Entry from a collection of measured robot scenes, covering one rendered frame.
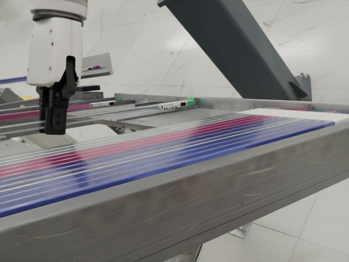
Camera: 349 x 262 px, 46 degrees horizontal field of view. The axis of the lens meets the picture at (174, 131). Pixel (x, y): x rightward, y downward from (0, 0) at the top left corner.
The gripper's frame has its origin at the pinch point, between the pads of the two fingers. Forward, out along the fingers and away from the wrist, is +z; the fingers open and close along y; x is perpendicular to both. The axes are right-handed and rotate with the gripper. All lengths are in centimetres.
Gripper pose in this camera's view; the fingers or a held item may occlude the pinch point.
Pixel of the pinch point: (52, 120)
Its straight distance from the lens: 67.0
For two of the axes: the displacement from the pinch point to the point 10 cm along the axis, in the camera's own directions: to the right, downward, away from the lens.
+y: 6.4, 0.9, -7.6
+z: -0.7, 10.0, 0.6
